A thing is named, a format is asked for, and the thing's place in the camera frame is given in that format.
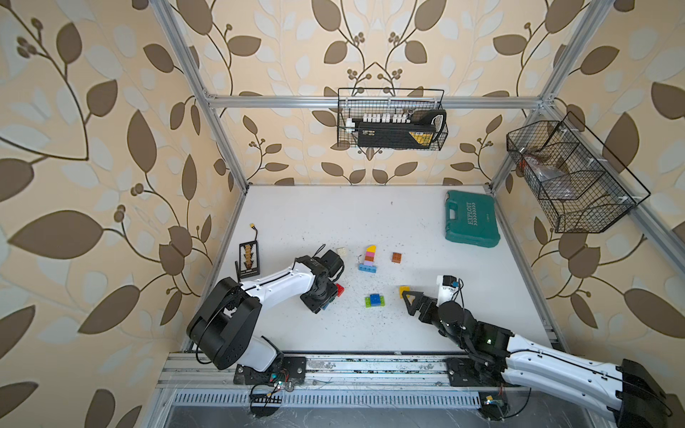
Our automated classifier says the light blue lego brick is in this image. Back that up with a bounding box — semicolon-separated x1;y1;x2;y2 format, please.
358;264;377;273

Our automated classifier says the lime green lego brick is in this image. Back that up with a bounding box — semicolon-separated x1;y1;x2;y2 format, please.
365;294;385;308

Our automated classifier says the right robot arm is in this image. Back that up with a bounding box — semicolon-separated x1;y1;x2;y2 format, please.
402;291;675;427

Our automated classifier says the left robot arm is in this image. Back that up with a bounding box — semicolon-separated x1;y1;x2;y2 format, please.
187;250;344;375

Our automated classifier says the black bit holder card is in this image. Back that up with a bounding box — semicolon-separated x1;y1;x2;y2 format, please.
237;240;260;278

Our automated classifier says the green tool case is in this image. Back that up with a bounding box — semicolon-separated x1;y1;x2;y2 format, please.
445;190;501;248

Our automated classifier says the plastic bag in basket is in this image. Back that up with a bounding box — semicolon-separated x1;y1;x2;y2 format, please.
522;154;567;198

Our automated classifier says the black box in basket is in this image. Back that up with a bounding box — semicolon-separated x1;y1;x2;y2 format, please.
352;109;447;150

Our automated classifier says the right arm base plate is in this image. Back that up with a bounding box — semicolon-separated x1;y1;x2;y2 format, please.
444;355;512;388

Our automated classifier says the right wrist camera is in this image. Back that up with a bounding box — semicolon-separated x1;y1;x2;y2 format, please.
436;275;461;307

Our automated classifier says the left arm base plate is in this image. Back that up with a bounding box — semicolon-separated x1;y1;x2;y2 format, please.
233;355;307;385

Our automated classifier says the right wire basket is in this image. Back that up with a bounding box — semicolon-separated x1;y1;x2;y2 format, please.
507;111;651;234

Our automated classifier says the wire basket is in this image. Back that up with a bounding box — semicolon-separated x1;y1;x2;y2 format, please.
507;111;651;234
333;87;449;153

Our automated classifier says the back wire basket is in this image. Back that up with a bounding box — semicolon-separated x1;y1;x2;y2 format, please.
333;87;449;153

